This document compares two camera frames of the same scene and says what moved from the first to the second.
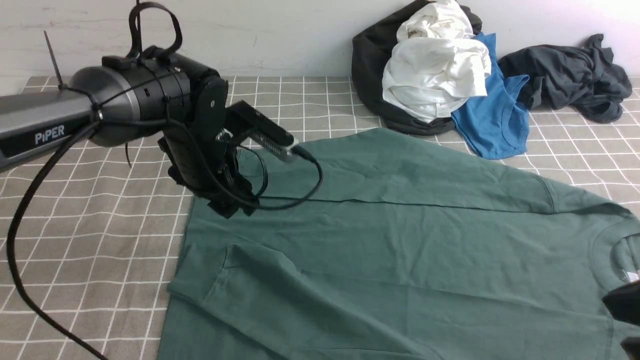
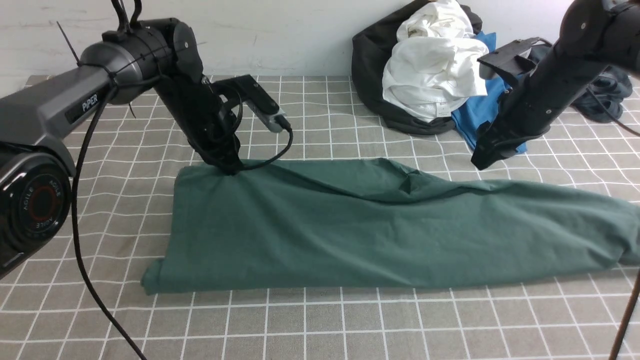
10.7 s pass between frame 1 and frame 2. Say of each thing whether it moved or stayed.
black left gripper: moved
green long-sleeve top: moved
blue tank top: stayed
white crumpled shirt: stayed
